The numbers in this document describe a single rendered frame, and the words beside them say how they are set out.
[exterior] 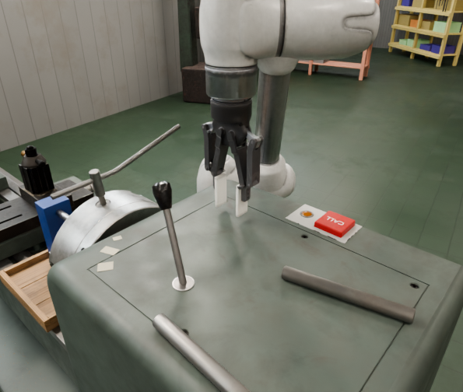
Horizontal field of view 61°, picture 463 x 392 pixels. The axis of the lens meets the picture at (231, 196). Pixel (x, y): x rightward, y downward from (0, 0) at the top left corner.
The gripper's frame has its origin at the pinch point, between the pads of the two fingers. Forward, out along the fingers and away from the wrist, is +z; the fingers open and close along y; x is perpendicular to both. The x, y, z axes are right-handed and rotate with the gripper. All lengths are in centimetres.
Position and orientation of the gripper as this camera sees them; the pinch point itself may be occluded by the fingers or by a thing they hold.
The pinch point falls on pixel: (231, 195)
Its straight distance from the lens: 79.5
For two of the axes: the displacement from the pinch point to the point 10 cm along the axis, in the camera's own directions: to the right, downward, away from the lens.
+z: 0.0, 8.7, 4.9
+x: -6.6, 3.6, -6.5
